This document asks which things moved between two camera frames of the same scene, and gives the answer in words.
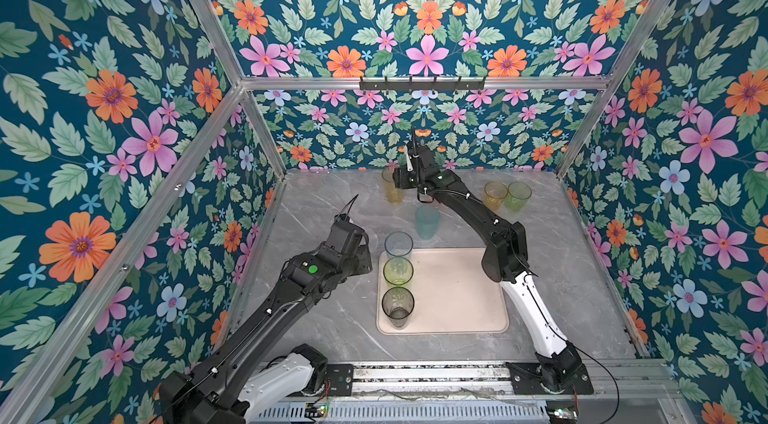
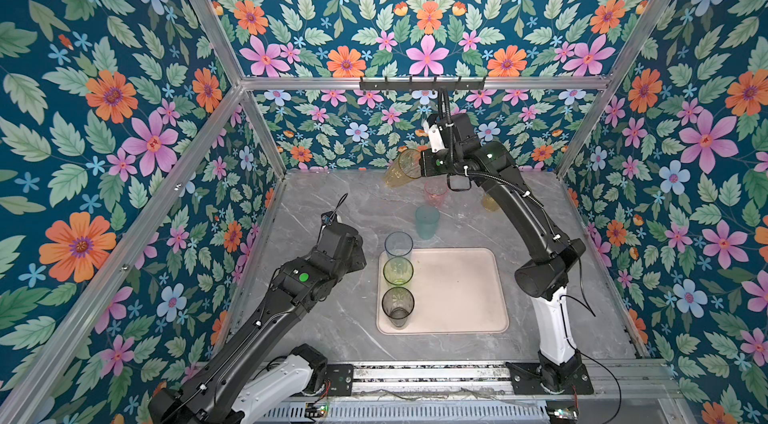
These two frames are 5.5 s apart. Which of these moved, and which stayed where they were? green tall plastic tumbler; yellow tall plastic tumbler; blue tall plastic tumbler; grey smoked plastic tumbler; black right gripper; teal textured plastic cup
Moved: yellow tall plastic tumbler; black right gripper
Stayed: grey smoked plastic tumbler; green tall plastic tumbler; teal textured plastic cup; blue tall plastic tumbler
